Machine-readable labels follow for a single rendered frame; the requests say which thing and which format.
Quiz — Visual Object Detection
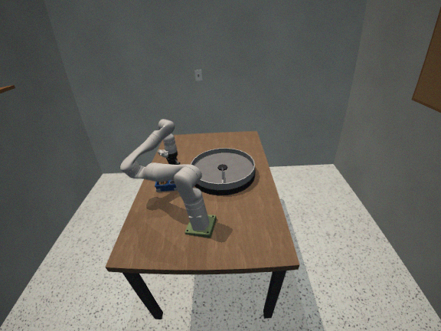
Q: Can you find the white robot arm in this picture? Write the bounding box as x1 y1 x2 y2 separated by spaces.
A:
120 120 210 231

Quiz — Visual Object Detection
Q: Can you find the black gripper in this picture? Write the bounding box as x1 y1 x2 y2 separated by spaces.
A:
166 151 181 165

